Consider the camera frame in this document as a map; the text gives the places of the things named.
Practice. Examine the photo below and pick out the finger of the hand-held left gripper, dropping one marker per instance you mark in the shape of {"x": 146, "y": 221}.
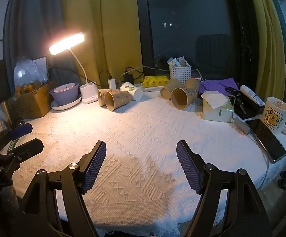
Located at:
{"x": 28, "y": 147}
{"x": 21, "y": 130}

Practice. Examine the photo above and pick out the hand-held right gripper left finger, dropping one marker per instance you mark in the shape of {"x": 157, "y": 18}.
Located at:
{"x": 94, "y": 167}

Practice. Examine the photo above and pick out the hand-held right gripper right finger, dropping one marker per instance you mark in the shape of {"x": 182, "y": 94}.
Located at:
{"x": 188, "y": 167}

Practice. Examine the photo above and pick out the brown paper cup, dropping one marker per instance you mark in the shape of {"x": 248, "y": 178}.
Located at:
{"x": 101, "y": 98}
{"x": 169, "y": 88}
{"x": 193, "y": 83}
{"x": 183, "y": 97}
{"x": 120, "y": 98}

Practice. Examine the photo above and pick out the white paper cup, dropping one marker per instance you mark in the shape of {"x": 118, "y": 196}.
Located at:
{"x": 133, "y": 91}

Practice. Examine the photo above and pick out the cardboard box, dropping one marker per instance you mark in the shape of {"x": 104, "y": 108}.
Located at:
{"x": 31, "y": 105}

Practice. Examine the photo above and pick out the white plate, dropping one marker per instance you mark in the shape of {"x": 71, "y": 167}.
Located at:
{"x": 70, "y": 105}

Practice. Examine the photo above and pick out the white textured tablecloth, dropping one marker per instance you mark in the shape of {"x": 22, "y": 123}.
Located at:
{"x": 138, "y": 133}

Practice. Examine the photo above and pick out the plastic bag of small oranges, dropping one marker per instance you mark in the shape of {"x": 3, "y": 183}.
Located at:
{"x": 29, "y": 74}

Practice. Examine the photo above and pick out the purple bowl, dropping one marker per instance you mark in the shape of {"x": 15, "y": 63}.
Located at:
{"x": 65, "y": 92}

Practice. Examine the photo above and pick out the tissue pack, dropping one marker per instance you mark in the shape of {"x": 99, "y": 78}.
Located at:
{"x": 217, "y": 108}

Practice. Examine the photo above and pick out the grey power bank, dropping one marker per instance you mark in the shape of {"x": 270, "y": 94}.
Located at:
{"x": 242, "y": 125}

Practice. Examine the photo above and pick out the black smartphone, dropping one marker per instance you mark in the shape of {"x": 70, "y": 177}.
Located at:
{"x": 266, "y": 140}

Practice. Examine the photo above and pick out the black case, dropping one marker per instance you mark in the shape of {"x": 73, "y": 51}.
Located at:
{"x": 249, "y": 108}

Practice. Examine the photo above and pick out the white charger plug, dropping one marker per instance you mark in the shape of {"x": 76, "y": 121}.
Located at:
{"x": 112, "y": 84}

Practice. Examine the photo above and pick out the purple cloth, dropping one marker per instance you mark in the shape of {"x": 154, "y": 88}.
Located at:
{"x": 212, "y": 85}

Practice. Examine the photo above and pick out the black scissors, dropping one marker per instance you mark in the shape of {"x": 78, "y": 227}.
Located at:
{"x": 229, "y": 88}

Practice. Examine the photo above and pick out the white plastic basket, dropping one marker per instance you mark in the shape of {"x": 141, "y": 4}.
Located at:
{"x": 180, "y": 75}

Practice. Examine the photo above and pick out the yellow printed packet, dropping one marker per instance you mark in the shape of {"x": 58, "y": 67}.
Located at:
{"x": 155, "y": 81}

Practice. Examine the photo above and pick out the black charger plug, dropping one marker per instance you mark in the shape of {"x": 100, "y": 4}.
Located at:
{"x": 129, "y": 78}

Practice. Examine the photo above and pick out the white tube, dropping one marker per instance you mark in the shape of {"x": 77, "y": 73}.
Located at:
{"x": 253, "y": 95}

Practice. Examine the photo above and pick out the white desk lamp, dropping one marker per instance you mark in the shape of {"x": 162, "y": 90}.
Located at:
{"x": 67, "y": 42}

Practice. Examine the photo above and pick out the cream cartoon mug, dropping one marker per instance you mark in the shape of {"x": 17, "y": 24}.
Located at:
{"x": 275, "y": 114}

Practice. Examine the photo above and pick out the small packets in basket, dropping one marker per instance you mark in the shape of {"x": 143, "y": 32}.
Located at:
{"x": 177, "y": 61}

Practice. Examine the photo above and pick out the grey curtain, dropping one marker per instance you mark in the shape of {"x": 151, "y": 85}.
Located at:
{"x": 31, "y": 17}

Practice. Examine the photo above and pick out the yellow curtain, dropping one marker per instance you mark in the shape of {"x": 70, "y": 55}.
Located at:
{"x": 103, "y": 29}
{"x": 266, "y": 42}

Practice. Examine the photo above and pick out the black window frame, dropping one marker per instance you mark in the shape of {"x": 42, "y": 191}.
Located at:
{"x": 144, "y": 17}

